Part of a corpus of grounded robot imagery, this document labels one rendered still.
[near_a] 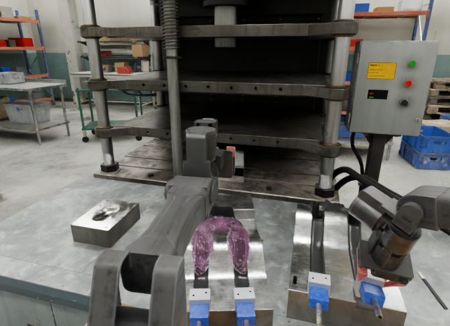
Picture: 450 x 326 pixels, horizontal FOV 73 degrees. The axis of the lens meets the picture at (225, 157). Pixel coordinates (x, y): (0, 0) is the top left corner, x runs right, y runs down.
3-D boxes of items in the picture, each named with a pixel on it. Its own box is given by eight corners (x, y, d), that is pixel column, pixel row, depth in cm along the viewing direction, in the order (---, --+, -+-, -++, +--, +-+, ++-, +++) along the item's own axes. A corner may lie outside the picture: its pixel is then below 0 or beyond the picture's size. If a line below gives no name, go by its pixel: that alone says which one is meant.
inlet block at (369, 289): (389, 333, 60) (397, 309, 59) (362, 324, 61) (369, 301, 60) (375, 293, 73) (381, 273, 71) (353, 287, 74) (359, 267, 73)
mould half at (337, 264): (399, 342, 71) (411, 296, 66) (286, 317, 77) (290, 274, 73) (365, 227, 116) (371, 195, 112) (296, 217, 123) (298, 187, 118)
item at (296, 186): (338, 214, 140) (340, 200, 137) (94, 183, 172) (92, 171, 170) (329, 155, 216) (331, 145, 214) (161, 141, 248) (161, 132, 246)
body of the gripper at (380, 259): (357, 243, 68) (367, 223, 64) (406, 256, 66) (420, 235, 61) (357, 269, 64) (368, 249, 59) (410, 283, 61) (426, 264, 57)
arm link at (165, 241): (172, 169, 56) (69, 288, 28) (220, 172, 55) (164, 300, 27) (175, 227, 60) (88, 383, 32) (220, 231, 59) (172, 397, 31)
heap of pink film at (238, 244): (253, 274, 84) (254, 250, 81) (188, 276, 83) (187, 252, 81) (244, 223, 108) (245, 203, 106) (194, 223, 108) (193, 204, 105)
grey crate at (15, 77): (7, 84, 491) (5, 73, 485) (-8, 83, 507) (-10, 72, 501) (26, 82, 517) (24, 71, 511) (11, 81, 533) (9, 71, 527)
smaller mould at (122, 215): (110, 248, 104) (108, 230, 102) (73, 241, 108) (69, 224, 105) (140, 218, 122) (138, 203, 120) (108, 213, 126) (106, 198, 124)
